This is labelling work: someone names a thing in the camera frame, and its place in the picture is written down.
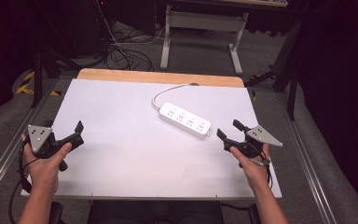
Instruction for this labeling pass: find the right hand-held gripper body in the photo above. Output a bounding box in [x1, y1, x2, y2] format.
[223, 124, 283, 169]

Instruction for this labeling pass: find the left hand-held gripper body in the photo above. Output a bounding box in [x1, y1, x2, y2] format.
[27, 124, 85, 173]

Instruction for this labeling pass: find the white power strip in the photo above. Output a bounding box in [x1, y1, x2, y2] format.
[158, 102, 213, 140]

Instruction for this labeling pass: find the person's left hand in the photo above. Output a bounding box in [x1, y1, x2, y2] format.
[21, 133, 73, 198]

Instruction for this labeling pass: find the person's right hand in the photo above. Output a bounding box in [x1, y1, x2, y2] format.
[228, 143, 272, 191]

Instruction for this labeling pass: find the yellow black floor tape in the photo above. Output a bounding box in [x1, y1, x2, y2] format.
[14, 70, 62, 97]

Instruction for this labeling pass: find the black tripod stand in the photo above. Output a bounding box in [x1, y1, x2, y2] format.
[31, 36, 83, 109]

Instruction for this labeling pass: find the black chair armrest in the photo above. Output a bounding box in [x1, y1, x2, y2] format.
[48, 201, 65, 224]

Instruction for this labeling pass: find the black metal stand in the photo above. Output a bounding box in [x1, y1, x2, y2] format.
[244, 17, 304, 121]

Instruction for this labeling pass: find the black equipment cabinet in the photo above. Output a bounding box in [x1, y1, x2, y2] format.
[69, 0, 115, 58]

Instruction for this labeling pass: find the aluminium rail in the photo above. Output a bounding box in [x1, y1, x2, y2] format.
[274, 91, 338, 224]
[0, 77, 61, 204]

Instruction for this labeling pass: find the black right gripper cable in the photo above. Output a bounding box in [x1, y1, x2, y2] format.
[250, 151, 275, 190]

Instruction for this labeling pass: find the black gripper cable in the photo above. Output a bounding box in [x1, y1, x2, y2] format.
[250, 151, 275, 190]
[7, 139, 41, 224]

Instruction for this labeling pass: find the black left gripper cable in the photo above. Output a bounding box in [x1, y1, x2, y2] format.
[7, 139, 41, 224]

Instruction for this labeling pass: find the white power strip cable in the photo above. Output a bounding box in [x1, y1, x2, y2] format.
[151, 82, 200, 110]

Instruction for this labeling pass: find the tangle of floor cables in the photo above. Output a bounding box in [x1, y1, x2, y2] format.
[96, 0, 168, 73]

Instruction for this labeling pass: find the white metal desk frame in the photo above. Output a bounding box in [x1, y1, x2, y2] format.
[159, 0, 289, 76]

